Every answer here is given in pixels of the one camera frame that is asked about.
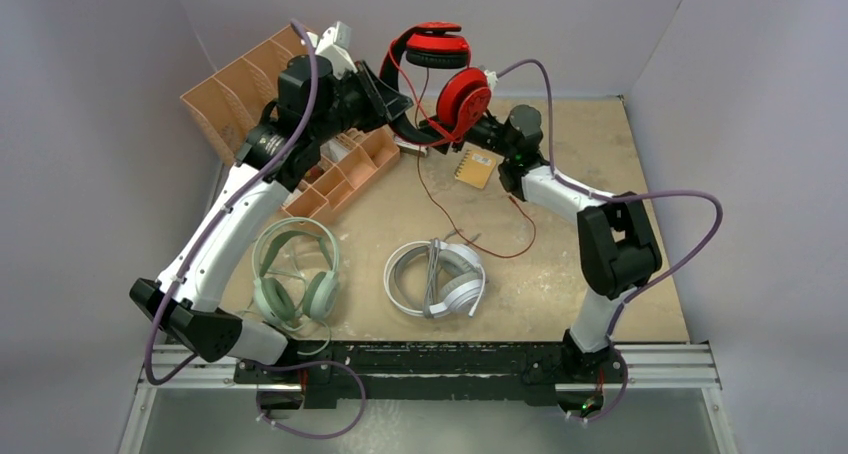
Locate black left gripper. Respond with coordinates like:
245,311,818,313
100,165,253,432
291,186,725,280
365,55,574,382
312,60,413,145

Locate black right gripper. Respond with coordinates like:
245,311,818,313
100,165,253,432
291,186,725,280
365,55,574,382
412,93,515,159

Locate red headphone cable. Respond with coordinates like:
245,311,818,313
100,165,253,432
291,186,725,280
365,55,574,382
387,36,538,260

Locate white over-ear headphones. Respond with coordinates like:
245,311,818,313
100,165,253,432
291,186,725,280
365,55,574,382
383,238,488,319

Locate red black headphones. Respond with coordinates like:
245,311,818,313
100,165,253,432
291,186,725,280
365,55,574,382
379,21,492,147

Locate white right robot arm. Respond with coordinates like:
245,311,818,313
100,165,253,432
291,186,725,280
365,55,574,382
464,104,662,381

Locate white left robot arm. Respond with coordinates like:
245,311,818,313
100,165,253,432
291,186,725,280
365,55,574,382
129,55,413,383

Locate mint green headphones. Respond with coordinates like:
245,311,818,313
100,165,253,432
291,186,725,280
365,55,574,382
223,217,341,357

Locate yellow spiral notebook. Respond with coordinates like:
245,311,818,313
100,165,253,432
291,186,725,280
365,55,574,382
454,149,497,189

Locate light blue stapler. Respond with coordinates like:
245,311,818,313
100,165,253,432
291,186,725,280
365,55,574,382
395,139,429,157

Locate peach plastic file organizer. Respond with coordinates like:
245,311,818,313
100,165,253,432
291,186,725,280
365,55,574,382
181,27,400,223

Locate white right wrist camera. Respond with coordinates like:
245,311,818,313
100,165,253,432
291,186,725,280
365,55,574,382
483,70,498,90

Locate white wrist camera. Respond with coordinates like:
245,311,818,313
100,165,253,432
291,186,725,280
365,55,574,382
483,70,498,90
307,21,356,80

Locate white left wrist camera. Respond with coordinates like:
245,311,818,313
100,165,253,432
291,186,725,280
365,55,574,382
307,21,356,80

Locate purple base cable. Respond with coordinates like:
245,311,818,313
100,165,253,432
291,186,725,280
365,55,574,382
255,362,367,442

